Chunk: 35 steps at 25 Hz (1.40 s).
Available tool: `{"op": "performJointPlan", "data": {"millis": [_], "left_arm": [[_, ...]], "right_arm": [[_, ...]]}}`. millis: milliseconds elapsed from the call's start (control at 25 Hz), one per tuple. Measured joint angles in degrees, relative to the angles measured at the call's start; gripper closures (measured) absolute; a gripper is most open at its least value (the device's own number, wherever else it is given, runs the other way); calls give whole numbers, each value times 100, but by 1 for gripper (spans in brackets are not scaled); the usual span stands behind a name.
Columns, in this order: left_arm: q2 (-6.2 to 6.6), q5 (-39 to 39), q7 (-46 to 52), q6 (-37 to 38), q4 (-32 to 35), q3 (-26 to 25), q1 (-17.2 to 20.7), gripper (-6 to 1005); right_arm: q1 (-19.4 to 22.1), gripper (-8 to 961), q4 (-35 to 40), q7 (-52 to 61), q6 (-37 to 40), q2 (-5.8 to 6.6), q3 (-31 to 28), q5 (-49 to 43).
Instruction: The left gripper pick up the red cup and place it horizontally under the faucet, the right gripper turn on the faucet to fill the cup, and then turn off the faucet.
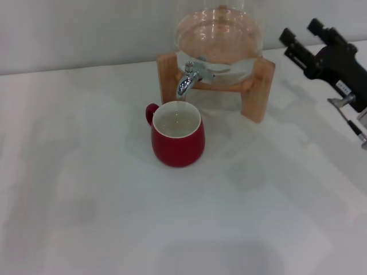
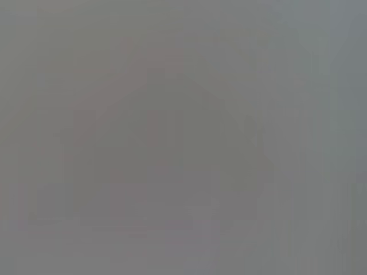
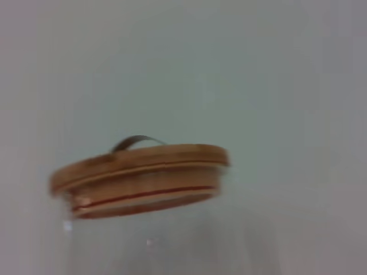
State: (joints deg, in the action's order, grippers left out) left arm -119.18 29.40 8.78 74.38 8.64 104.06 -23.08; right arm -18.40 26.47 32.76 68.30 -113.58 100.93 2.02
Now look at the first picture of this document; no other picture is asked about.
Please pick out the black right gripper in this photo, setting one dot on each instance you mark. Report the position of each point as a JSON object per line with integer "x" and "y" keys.
{"x": 341, "y": 68}

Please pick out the red cup white inside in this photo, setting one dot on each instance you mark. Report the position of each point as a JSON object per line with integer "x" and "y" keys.
{"x": 177, "y": 149}

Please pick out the chrome faucet tap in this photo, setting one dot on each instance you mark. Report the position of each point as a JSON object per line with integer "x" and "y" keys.
{"x": 185, "y": 83}

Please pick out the wooden dispenser stand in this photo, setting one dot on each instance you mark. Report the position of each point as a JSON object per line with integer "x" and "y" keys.
{"x": 255, "y": 91}

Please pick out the clear glass dispenser jar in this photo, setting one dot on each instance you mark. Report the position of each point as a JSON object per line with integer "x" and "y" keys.
{"x": 220, "y": 37}

